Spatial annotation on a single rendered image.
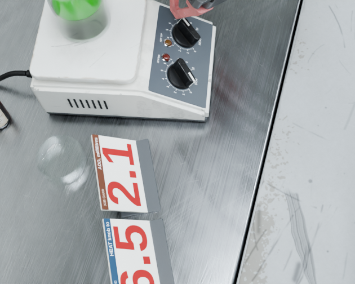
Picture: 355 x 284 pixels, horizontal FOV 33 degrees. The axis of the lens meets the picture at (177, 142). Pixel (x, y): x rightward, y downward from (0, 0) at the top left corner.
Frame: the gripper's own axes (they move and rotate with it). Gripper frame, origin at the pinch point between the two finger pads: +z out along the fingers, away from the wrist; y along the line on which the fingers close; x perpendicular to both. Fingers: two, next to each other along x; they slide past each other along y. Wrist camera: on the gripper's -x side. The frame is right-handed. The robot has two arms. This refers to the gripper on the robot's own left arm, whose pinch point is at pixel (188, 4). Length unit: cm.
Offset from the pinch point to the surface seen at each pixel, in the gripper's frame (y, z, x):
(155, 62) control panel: 6.2, 2.7, 3.6
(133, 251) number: 19.4, 5.3, 19.8
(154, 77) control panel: 7.4, 2.5, 5.1
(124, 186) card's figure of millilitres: 16.0, 6.6, 13.5
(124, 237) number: 19.5, 5.3, 18.1
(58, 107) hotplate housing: 16.2, 10.4, 1.2
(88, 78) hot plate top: 14.1, 3.0, 1.7
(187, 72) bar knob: 4.3, 1.2, 6.6
